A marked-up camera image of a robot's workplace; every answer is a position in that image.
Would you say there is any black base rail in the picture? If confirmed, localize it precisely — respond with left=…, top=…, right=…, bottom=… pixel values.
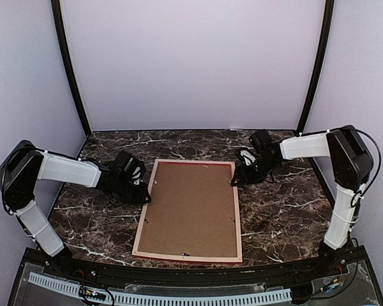
left=25, top=245, right=368, bottom=291

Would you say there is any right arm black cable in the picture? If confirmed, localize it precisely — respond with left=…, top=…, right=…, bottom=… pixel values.
left=344, top=126, right=382, bottom=208

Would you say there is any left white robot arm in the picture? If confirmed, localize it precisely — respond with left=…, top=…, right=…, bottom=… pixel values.
left=0, top=140, right=151, bottom=278

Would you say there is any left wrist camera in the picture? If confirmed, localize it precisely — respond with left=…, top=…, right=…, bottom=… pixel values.
left=114, top=150, right=146, bottom=180

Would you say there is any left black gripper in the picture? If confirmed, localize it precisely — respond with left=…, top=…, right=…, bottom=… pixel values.
left=114, top=177, right=151, bottom=207

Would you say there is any white slotted cable duct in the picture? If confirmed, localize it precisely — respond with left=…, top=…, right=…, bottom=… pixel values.
left=27, top=272, right=292, bottom=305

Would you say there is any red wooden picture frame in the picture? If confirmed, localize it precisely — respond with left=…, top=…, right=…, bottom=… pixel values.
left=131, top=158, right=243, bottom=264

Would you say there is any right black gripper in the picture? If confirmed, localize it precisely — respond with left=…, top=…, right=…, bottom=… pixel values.
left=232, top=155, right=280, bottom=186

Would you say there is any small circuit board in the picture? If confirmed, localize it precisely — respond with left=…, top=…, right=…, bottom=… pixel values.
left=78, top=286, right=107, bottom=302

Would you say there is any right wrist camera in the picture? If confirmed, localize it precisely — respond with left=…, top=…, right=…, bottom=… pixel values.
left=249, top=129, right=273, bottom=153

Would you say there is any brown backing board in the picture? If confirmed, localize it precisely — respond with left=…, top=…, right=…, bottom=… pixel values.
left=137, top=161, right=239, bottom=258

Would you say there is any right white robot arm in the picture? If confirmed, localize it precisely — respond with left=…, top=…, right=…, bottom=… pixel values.
left=231, top=125, right=373, bottom=250

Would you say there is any left black corner post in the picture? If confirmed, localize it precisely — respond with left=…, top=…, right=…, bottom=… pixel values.
left=51, top=0, right=92, bottom=138

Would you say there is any right black corner post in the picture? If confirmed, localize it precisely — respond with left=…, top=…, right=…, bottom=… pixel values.
left=295, top=0, right=335, bottom=138

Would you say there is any black corner post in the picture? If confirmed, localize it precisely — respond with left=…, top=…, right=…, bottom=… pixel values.
left=51, top=0, right=92, bottom=138
left=295, top=0, right=335, bottom=138

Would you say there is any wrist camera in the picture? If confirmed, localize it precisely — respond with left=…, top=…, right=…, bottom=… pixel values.
left=114, top=150, right=146, bottom=180
left=249, top=129, right=273, bottom=153

